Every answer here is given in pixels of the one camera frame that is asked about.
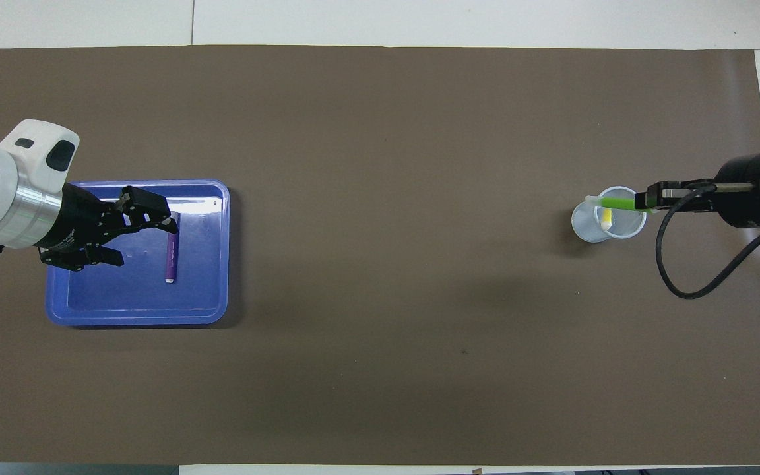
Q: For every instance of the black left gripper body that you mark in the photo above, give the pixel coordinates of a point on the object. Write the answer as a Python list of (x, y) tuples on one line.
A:
[(73, 221)]

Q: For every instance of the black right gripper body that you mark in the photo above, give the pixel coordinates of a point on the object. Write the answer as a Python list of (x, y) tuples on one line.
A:
[(743, 191)]

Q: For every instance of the green marker pen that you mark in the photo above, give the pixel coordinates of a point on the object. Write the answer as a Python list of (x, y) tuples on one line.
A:
[(617, 202)]

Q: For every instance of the purple marker pen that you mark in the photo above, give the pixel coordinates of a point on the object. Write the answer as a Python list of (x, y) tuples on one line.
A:
[(171, 254)]

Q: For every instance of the yellow marker pen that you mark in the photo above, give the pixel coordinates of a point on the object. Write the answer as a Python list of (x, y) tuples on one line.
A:
[(607, 218)]

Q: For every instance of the blue plastic tray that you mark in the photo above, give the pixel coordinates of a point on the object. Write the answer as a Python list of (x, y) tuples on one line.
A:
[(129, 303)]

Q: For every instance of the clear plastic cup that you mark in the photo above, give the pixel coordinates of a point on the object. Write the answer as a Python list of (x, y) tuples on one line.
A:
[(588, 227)]

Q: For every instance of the brown table mat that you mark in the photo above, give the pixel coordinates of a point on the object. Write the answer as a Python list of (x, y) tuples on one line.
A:
[(380, 369)]

